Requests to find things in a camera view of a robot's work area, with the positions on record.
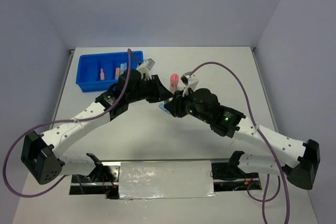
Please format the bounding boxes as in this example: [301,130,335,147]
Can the blue-capped highlighter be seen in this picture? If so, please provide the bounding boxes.
[120,63,125,74]

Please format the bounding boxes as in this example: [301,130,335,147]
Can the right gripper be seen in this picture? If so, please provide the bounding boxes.
[164,86,211,123]

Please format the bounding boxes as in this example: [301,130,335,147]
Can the silver taped cover plate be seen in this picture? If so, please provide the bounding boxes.
[119,161,215,199]

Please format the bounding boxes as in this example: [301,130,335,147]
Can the orange-capped highlighter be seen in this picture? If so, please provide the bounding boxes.
[114,68,120,80]

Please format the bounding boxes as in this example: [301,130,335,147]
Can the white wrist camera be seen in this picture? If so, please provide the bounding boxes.
[181,72,199,97]
[136,58,155,80]

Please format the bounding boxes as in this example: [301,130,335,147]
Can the pink correction tape case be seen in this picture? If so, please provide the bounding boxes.
[100,68,105,81]

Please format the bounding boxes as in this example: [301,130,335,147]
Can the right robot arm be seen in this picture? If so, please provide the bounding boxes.
[164,88,320,190]

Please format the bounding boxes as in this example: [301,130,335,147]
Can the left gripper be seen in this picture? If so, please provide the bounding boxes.
[127,74,173,103]

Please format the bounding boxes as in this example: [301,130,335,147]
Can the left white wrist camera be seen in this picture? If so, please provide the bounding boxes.
[136,58,155,80]

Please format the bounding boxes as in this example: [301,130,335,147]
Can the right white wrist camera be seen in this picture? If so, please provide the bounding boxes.
[181,72,199,97]

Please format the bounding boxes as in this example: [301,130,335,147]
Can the blue compartment tray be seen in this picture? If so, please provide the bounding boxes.
[76,51,144,92]

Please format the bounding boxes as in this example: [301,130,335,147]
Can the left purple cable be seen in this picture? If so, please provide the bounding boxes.
[2,48,144,198]

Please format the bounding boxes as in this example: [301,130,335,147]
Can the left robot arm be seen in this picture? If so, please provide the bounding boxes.
[21,69,173,185]

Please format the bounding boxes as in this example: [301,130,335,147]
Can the pink-lidded jar of clips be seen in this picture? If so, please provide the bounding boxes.
[170,74,179,93]

